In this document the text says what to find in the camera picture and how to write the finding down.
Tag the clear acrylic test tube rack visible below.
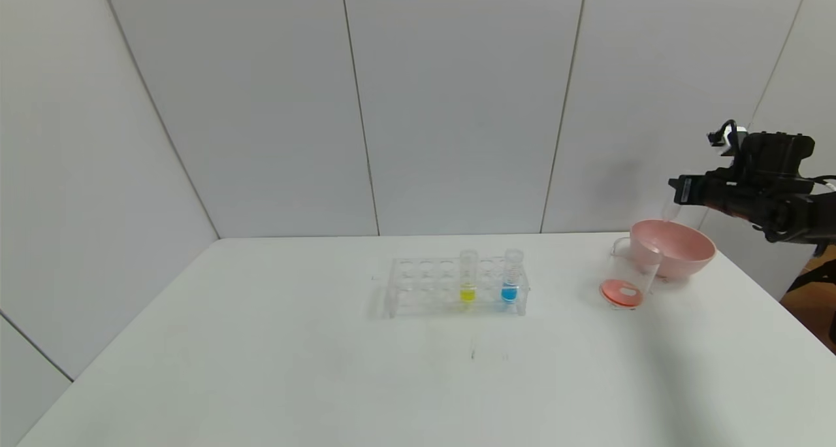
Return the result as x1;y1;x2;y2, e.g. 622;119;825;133
385;256;530;318

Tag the black stand leg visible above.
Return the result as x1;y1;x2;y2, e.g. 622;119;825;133
786;259;836;296

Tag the pink bowl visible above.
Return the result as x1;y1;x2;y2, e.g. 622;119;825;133
628;220;716;280

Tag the test tube with yellow pigment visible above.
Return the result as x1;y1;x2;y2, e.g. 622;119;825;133
458;250;479;305

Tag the test tube with blue pigment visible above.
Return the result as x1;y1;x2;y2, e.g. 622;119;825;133
502;250;524;304

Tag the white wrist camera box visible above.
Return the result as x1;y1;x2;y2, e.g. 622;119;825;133
707;122;749;159

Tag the clear plastic beaker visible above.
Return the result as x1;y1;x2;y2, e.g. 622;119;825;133
600;238;662;312

